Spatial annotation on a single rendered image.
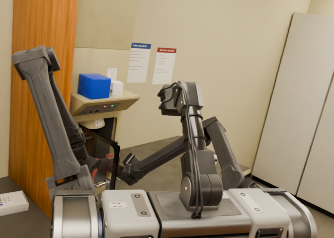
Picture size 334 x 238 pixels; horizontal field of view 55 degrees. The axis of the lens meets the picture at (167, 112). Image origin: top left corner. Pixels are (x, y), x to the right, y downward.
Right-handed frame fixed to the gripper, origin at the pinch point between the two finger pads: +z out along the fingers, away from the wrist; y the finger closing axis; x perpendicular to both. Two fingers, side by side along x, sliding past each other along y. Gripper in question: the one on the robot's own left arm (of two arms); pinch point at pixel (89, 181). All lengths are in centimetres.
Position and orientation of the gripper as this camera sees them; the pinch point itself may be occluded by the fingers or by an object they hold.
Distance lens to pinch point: 140.5
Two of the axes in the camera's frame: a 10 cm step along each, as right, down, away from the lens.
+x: 7.8, 2.8, -5.5
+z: 1.2, 8.1, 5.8
